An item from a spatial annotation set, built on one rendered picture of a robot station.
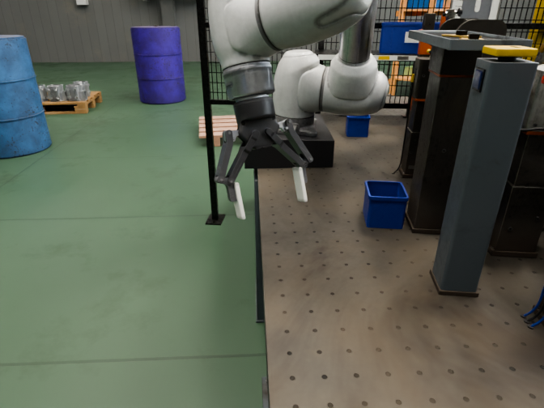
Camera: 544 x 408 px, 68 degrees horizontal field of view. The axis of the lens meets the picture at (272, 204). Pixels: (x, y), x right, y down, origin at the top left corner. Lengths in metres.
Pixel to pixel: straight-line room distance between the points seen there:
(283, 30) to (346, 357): 0.54
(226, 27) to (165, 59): 5.28
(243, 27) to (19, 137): 3.71
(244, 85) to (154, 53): 5.28
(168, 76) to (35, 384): 4.84
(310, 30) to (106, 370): 1.42
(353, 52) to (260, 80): 0.64
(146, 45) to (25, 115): 2.27
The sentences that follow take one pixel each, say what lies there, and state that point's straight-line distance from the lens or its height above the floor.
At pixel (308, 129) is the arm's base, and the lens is 1.47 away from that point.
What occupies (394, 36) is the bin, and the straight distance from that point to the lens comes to 2.07.
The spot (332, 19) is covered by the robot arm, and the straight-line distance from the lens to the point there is 0.67.
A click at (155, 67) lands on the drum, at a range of 6.02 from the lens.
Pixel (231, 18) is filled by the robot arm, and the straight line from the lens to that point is 0.74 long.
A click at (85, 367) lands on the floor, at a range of 1.78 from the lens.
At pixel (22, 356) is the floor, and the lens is 1.93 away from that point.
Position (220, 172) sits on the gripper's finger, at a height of 0.95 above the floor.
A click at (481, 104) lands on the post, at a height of 1.08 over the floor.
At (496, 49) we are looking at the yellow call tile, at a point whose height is 1.16.
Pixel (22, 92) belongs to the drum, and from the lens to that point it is 4.28.
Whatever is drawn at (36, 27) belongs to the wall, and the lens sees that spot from 12.36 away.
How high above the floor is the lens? 1.21
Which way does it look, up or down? 26 degrees down
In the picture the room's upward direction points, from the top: straight up
